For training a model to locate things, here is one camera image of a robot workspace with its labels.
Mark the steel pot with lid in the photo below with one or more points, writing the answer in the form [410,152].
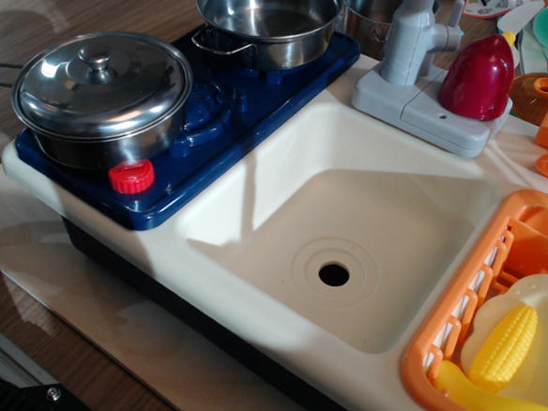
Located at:
[101,99]

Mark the amber transparent pot lid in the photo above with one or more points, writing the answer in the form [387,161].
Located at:
[529,96]

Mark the grey toy faucet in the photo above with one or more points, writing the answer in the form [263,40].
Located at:
[403,89]

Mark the steel pot behind faucet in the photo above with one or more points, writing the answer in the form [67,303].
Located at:
[367,14]

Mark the dark red plastic pepper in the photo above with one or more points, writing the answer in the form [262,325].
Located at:
[478,83]

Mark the yellow toy corn cob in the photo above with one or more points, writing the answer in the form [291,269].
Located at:
[503,352]

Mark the black bracket with screw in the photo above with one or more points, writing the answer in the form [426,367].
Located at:
[16,394]

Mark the orange dish rack basket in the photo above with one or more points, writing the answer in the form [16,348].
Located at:
[512,246]

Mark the translucent cream plate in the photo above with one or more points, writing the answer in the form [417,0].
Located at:
[531,379]

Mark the cream toy sink unit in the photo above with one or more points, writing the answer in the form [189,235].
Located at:
[324,249]

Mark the yellow toy banana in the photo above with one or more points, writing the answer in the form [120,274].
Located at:
[453,383]

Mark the red stove knob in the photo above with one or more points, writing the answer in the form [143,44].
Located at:
[132,177]

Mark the blue toy stove top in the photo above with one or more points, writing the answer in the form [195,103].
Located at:
[230,111]

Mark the stainless steel pan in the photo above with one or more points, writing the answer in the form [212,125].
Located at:
[267,34]

